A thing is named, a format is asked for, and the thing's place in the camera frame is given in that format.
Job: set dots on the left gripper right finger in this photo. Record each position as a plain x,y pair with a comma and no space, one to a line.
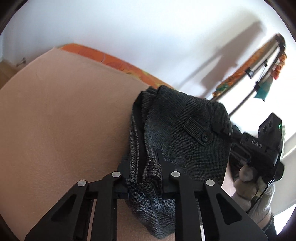
204,211

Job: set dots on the wooden door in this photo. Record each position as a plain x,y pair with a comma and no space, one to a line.
7,71

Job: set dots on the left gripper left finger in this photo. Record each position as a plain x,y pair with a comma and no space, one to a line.
86,210

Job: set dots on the orange floral bedsheet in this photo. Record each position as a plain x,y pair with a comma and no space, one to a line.
114,63

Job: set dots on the right hand grey glove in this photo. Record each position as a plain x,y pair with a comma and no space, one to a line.
254,195

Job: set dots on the colourful hanging cloth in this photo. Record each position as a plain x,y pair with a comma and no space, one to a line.
258,60

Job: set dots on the dark grey knitted pants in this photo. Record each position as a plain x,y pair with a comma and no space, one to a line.
180,127

